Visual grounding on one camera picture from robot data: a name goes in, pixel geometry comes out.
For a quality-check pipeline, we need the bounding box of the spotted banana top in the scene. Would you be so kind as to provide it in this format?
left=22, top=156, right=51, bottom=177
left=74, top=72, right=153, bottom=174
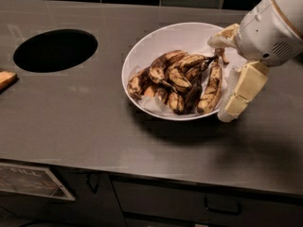
left=149, top=50, right=187, bottom=84

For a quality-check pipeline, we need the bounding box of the dark banana bottom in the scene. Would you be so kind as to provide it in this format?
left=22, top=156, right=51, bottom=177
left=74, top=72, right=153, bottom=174
left=168, top=91, right=185, bottom=114

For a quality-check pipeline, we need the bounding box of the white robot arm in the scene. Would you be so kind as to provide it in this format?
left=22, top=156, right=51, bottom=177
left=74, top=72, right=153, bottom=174
left=208, top=0, right=303, bottom=122

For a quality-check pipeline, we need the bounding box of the black cabinet handle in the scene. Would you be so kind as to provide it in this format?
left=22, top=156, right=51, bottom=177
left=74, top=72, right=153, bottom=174
left=85, top=173, right=100, bottom=194

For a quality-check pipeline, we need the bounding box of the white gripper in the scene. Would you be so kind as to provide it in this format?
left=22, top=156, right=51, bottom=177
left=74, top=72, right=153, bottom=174
left=207, top=0, right=303, bottom=123

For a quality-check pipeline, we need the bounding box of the spotted banana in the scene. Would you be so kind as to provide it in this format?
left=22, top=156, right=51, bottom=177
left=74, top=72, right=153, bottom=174
left=149, top=50, right=187, bottom=84
left=197, top=61, right=223, bottom=114
left=127, top=67, right=151, bottom=100
left=168, top=54, right=214, bottom=91

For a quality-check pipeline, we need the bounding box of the spotted banana middle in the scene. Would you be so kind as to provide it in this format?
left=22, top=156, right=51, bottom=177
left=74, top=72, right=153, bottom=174
left=168, top=54, right=214, bottom=91

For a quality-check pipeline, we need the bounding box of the black drawer handle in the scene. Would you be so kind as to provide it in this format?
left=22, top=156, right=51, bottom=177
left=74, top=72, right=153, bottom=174
left=204, top=197, right=241, bottom=216

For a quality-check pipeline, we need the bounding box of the framed sign on cabinet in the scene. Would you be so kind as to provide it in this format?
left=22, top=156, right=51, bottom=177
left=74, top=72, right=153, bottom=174
left=0, top=163, right=76, bottom=201

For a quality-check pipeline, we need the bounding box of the wooden board edge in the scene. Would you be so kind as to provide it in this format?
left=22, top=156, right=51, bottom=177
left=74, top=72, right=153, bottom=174
left=0, top=71, right=18, bottom=92

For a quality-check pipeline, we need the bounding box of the round counter waste hole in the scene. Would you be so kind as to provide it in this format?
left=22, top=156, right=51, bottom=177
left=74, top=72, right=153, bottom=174
left=13, top=29, right=98, bottom=73

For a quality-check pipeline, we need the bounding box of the spotted banana left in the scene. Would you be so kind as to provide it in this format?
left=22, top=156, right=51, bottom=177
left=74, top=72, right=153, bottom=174
left=127, top=67, right=151, bottom=100

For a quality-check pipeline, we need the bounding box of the spotted banana right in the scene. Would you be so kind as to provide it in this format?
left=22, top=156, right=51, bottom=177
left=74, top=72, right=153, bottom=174
left=197, top=61, right=223, bottom=114

